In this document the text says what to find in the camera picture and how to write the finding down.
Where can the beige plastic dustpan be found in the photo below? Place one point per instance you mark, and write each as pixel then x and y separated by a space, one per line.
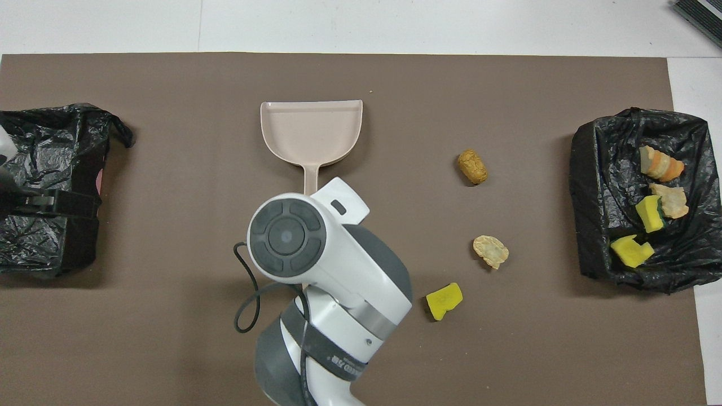
pixel 310 129

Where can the small flaky croissant piece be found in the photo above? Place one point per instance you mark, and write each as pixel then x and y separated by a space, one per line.
pixel 672 202

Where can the large striped croissant piece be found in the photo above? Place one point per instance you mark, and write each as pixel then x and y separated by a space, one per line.
pixel 660 164

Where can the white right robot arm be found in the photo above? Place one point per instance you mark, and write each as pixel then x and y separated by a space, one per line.
pixel 338 265

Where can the yellow sponge piece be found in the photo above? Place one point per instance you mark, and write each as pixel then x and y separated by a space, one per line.
pixel 630 251
pixel 444 300

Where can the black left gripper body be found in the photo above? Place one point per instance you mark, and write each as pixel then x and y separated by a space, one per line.
pixel 8 197

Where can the black bag lined bin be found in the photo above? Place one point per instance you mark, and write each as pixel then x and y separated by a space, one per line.
pixel 56 141
pixel 598 197

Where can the yellow sponge with green pad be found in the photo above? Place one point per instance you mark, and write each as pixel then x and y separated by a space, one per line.
pixel 648 214

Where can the brown table mat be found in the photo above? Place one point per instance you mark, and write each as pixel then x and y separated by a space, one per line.
pixel 169 338

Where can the dark ribbed device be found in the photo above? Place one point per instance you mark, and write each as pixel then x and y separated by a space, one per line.
pixel 705 14

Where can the pale crumpled chip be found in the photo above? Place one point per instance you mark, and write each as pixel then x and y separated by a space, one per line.
pixel 491 251

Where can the brown oval bread roll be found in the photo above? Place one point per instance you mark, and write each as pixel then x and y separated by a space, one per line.
pixel 472 167

